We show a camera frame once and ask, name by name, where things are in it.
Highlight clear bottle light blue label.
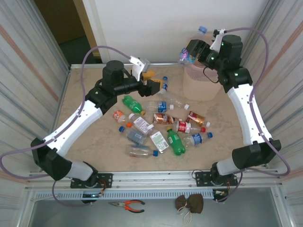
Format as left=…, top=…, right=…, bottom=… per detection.
left=178, top=25, right=209, bottom=66

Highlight short blue label bottle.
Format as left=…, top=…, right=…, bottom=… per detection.
left=158, top=76, right=169, bottom=96

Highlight clear unlabelled white cap bottle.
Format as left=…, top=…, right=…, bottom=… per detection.
left=163, top=91, right=190, bottom=111

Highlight green soda bottle yellow cap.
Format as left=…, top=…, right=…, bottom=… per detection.
left=166, top=127, right=187, bottom=157
left=122, top=94, right=145, bottom=116

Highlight brown coffee drink bottle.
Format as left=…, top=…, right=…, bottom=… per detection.
left=152, top=113, right=182, bottom=126

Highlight purple label white cap bottle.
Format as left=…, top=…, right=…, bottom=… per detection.
left=128, top=113, right=150, bottom=133

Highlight orange label orange cap bottle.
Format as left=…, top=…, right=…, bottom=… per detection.
left=113, top=109, right=133, bottom=129

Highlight red label red cap bottle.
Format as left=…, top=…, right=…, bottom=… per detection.
left=172, top=120, right=206, bottom=134

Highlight red gold label bottle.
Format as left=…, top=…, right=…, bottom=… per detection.
left=186, top=111, right=211, bottom=128

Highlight dark blue label bottle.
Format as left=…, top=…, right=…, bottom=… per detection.
left=119, top=126, right=148, bottom=146

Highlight green white label bottle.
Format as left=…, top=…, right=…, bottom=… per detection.
left=148, top=124, right=170, bottom=154

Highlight brown wooden door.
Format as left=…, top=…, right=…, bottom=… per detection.
left=34, top=0, right=86, bottom=45

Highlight brown cloth pouch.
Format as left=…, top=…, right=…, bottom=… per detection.
left=175, top=195, right=205, bottom=224

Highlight grey metal shelf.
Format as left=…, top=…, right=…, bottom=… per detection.
left=20, top=188, right=293, bottom=227

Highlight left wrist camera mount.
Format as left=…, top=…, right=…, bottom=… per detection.
left=128, top=55, right=152, bottom=80

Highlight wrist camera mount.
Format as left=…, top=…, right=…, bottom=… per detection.
left=128, top=55, right=152, bottom=80
left=213, top=28, right=227, bottom=50

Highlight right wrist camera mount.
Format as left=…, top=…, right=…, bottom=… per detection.
left=213, top=28, right=227, bottom=50

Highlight aluminium table edge rail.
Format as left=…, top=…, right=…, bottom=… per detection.
left=69, top=62, right=187, bottom=70
left=51, top=67, right=72, bottom=133

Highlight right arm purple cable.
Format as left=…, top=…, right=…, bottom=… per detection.
left=216, top=27, right=291, bottom=203

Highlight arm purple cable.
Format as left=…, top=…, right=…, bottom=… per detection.
left=216, top=27, right=291, bottom=203
left=0, top=45, right=131, bottom=208

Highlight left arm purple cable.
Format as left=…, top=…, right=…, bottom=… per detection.
left=0, top=45, right=131, bottom=208

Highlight white door frame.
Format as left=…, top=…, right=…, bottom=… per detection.
left=80, top=0, right=112, bottom=64

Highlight grooved aluminium mounting rail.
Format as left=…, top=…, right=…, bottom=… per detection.
left=25, top=168, right=284, bottom=192

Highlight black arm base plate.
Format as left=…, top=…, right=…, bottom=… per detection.
left=195, top=171, right=239, bottom=187
left=70, top=173, right=113, bottom=189

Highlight white slotted cable duct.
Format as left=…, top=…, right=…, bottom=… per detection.
left=32, top=190, right=215, bottom=201

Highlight orange handled pliers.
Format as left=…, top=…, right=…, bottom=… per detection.
left=108, top=200, right=145, bottom=214

